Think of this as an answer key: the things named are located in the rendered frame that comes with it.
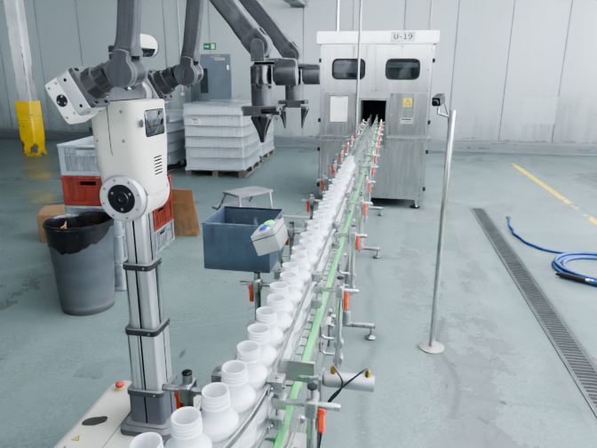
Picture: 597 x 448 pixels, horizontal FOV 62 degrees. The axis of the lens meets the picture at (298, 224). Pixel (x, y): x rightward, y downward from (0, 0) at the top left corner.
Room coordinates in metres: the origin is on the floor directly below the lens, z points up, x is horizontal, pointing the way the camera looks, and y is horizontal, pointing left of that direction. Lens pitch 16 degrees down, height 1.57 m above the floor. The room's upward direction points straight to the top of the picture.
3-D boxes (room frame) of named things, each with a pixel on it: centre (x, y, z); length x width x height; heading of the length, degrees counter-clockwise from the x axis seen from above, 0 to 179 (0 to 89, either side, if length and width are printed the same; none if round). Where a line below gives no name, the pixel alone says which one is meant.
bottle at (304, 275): (1.11, 0.00, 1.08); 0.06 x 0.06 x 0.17
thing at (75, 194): (3.85, 1.50, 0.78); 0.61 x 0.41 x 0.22; 177
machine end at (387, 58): (6.95, -1.03, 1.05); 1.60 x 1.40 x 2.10; 170
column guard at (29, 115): (10.38, 5.47, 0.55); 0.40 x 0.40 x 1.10; 80
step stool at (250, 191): (5.33, 0.62, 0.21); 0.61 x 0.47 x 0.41; 43
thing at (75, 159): (3.84, 1.50, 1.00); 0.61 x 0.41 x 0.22; 177
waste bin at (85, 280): (3.28, 1.49, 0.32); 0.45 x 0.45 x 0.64
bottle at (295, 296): (1.00, 0.02, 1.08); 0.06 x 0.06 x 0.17
